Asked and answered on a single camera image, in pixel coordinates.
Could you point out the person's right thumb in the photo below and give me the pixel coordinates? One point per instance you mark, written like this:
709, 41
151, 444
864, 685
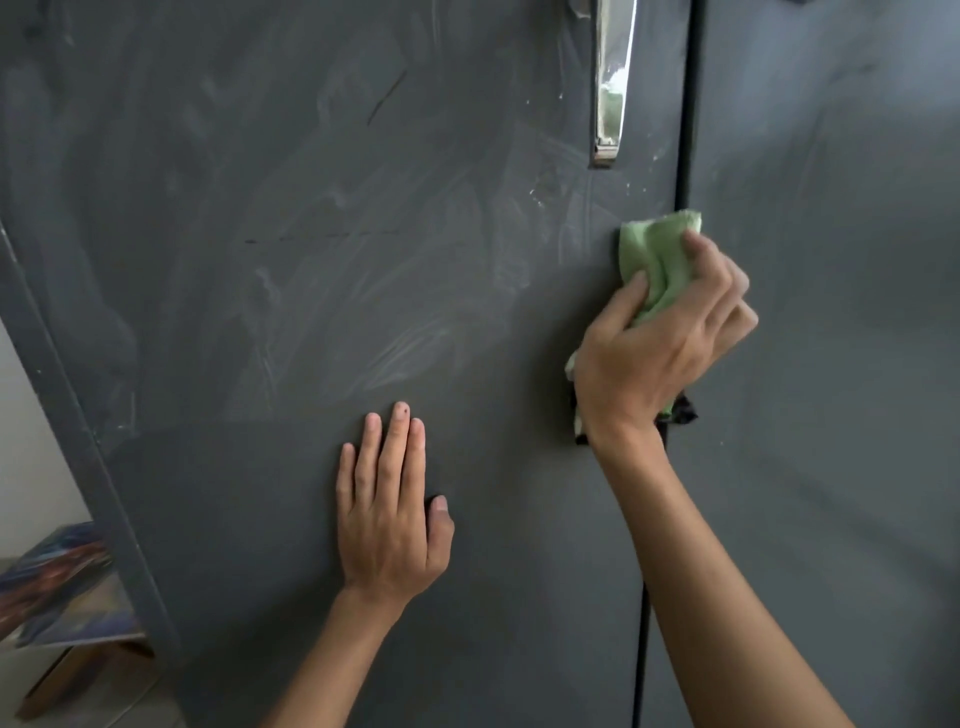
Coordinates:
619, 311

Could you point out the green cleaning cloth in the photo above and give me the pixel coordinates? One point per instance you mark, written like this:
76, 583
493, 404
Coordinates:
660, 259

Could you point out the person's left forearm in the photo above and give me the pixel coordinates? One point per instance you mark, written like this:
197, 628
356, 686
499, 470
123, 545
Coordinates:
334, 667

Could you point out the person's left middle finger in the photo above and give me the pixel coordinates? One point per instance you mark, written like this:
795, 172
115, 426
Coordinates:
394, 448

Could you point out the person's left little finger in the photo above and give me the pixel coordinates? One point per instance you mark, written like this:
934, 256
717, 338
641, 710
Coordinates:
346, 476

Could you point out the person's right middle finger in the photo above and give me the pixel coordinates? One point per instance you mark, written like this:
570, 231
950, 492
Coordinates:
731, 296

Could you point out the person's right forearm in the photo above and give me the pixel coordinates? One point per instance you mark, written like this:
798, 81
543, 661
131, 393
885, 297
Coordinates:
720, 600

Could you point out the dark grey cabinet door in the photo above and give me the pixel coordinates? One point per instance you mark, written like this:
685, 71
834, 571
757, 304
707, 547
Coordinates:
300, 262
840, 337

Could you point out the person's right hand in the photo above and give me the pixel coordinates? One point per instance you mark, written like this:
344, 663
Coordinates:
645, 367

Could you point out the person's left thumb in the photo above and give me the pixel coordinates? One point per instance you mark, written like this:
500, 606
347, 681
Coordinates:
441, 534

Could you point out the person's left hand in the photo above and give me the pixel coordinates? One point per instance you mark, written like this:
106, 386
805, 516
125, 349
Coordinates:
386, 532

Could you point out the colourful printed board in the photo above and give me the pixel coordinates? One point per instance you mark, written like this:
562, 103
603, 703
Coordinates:
64, 585

